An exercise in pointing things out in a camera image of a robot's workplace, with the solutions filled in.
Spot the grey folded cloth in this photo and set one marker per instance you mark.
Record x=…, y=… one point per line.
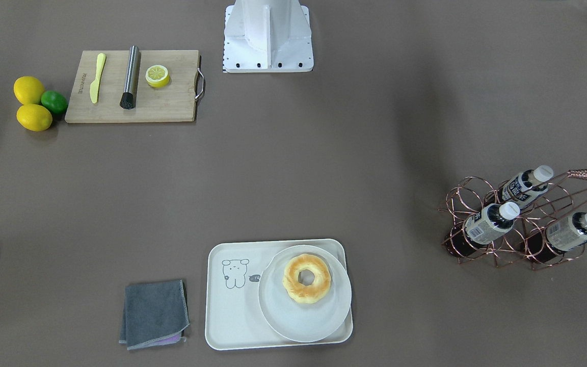
x=154, y=314

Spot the glazed ring donut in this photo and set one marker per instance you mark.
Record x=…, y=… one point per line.
x=298, y=291

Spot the green lime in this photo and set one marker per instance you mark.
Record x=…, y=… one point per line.
x=54, y=101

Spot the steel muddler black tip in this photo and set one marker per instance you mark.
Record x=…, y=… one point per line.
x=128, y=97

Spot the yellow lemon upper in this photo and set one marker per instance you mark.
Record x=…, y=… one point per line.
x=28, y=90

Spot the white round plate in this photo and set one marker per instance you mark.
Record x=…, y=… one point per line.
x=300, y=322

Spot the yellow lemon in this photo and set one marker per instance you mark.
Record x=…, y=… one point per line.
x=34, y=117
x=28, y=90

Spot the half lemon slice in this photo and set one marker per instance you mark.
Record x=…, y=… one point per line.
x=157, y=76

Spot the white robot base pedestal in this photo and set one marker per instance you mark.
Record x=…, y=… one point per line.
x=267, y=37

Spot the tea bottle middle rack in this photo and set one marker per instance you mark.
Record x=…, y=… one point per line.
x=481, y=229

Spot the tea bottle top rack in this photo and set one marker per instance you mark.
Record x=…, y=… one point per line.
x=526, y=187

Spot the cream serving tray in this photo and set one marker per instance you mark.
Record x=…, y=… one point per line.
x=233, y=319

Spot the yellow plastic knife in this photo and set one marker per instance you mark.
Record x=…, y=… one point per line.
x=95, y=84

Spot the yellow lemon lower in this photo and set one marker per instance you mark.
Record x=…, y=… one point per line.
x=34, y=117

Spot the tea bottle rack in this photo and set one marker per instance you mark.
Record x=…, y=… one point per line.
x=558, y=238
x=526, y=187
x=481, y=229

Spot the copper wire bottle rack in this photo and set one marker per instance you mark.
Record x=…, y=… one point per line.
x=567, y=194

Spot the wooden cutting board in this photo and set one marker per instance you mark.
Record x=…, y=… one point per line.
x=175, y=102

